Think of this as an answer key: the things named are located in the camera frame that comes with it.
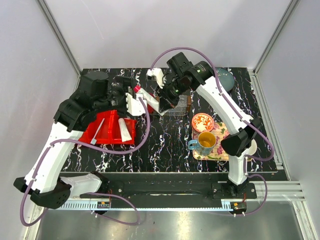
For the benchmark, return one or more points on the white small bowl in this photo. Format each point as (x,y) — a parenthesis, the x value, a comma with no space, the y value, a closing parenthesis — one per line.
(253,148)

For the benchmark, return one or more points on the floral rectangular tray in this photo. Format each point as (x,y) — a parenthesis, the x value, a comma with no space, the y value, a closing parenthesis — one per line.
(217,154)

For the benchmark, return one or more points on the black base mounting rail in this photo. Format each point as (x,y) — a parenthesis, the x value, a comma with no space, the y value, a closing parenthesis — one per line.
(176,190)

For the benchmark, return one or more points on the teal ceramic plate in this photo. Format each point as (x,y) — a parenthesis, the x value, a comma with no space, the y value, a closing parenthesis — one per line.
(226,79)

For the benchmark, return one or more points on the white toothbrush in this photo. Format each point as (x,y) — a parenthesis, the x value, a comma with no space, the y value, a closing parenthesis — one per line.
(94,140)

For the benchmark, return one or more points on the orange floral bowl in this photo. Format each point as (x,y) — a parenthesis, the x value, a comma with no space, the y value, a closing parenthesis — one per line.
(202,122)

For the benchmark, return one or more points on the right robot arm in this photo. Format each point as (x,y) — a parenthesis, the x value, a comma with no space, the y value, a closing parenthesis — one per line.
(242,127)

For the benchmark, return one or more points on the blue mug yellow inside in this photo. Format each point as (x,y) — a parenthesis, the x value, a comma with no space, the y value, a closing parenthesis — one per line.
(203,144)

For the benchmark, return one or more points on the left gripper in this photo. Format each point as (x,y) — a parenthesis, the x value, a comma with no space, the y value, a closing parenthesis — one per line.
(127,86)

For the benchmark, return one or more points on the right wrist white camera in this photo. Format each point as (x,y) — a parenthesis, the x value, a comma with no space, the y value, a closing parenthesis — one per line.
(157,75)

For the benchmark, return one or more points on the white toothpaste tube red cap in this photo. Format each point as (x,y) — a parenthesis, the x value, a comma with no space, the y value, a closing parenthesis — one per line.
(151,100)

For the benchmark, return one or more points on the red plastic organizer bin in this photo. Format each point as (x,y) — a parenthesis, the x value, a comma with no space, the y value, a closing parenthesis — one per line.
(109,134)

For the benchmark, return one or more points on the red cup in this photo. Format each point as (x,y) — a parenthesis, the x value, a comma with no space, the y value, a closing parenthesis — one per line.
(150,109)

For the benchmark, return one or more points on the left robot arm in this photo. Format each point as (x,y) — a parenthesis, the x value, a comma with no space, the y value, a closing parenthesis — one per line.
(43,183)

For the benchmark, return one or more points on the white toothpaste tube black cap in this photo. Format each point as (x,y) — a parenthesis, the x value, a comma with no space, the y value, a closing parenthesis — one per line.
(124,132)

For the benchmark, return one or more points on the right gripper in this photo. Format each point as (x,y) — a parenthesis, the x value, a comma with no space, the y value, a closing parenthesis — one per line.
(166,102)

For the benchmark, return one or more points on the clear acrylic toothbrush holder rack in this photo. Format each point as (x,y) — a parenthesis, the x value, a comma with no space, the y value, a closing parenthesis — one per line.
(183,107)

